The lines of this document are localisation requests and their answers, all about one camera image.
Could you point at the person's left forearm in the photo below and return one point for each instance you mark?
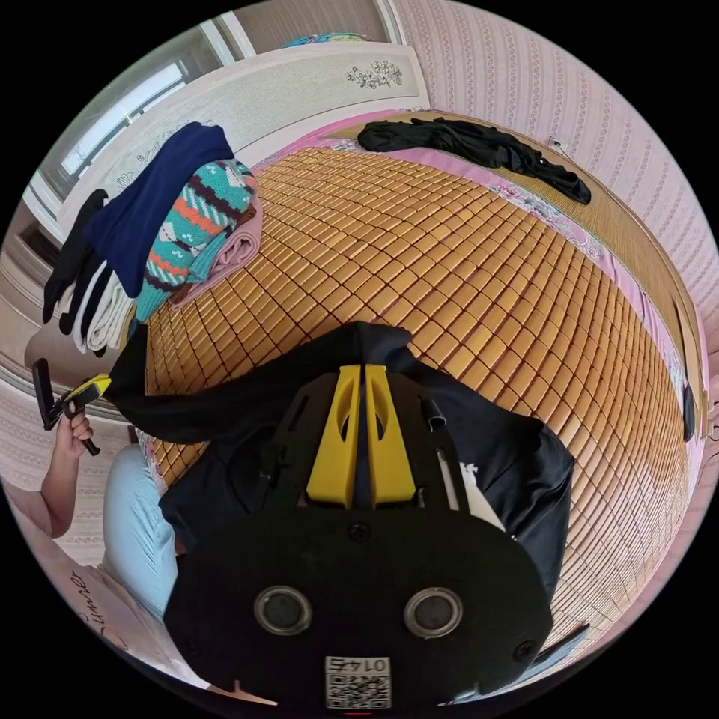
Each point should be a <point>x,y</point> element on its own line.
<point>56,494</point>

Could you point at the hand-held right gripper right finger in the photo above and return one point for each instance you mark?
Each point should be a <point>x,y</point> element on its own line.
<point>387,466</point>

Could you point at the person's left hand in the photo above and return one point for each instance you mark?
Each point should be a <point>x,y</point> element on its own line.
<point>76,438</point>

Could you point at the black long sleeve shirt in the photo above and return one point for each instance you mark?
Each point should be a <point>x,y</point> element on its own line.
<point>505,449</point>

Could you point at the person's body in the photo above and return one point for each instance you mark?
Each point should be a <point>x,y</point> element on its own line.
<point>135,522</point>

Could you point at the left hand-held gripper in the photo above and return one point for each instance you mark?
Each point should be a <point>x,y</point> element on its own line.
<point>68,409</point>

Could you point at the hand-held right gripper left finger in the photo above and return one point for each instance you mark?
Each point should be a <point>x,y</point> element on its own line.
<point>336,449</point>

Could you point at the pile of clothes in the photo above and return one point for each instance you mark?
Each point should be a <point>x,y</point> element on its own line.
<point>168,224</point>

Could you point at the bed with woven mat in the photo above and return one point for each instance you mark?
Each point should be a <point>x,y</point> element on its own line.
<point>427,269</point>

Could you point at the black garment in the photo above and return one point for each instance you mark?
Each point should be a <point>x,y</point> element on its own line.
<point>477,146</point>

